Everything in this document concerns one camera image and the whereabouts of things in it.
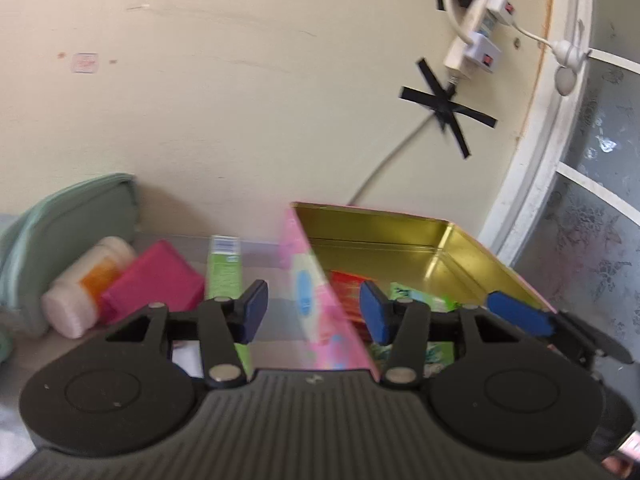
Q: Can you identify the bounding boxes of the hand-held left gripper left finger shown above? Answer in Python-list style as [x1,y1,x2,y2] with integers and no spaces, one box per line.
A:
[105,280,269,391]

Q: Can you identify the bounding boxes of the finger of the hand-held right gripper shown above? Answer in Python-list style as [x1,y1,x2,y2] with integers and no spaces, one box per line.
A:
[486,290,636,366]

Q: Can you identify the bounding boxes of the grey power strip cable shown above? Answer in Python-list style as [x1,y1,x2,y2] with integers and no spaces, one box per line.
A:
[347,74,457,206]

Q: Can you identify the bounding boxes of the person's right hand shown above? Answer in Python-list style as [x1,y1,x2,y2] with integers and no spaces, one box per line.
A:
[602,430,640,478]

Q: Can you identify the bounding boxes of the grey striped bedsheet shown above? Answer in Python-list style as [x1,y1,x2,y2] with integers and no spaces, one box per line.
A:
[0,212,321,461]

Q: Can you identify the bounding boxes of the white packet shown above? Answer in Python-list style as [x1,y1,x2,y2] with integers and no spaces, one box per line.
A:
[172,341,206,378]

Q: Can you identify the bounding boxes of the green packet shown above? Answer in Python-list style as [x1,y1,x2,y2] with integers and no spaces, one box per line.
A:
[370,281,463,378]

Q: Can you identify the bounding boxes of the white power strip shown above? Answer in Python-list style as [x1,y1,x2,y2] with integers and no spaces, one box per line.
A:
[444,0,501,81]

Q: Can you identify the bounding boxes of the white bottle with orange label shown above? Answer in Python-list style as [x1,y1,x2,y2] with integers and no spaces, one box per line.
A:
[41,236,137,339]

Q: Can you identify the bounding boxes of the thin white cable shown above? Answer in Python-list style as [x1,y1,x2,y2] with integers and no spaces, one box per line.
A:
[510,19,563,58]

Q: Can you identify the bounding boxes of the white plug with red switch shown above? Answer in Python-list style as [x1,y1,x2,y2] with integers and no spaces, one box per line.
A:
[486,0,517,25]
[462,32,502,72]

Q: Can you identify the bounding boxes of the teal zip pouch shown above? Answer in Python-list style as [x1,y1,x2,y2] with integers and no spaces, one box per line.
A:
[0,173,141,338]

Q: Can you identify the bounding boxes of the red packet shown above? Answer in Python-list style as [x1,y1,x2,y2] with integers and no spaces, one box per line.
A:
[330,270,373,336]

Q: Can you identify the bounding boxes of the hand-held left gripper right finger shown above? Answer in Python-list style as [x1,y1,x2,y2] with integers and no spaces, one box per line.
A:
[360,280,523,388]

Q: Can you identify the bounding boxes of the frosted patterned window glass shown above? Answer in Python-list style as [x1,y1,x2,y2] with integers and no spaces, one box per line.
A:
[515,0,640,361]

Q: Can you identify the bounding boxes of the pink tin box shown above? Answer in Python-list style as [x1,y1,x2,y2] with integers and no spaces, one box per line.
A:
[277,201,558,381]

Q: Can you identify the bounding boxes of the tall green box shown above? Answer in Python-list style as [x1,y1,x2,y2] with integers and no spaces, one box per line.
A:
[205,235,253,378]

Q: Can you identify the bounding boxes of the small wall sticker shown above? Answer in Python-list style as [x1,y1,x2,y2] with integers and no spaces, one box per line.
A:
[70,52,99,75]

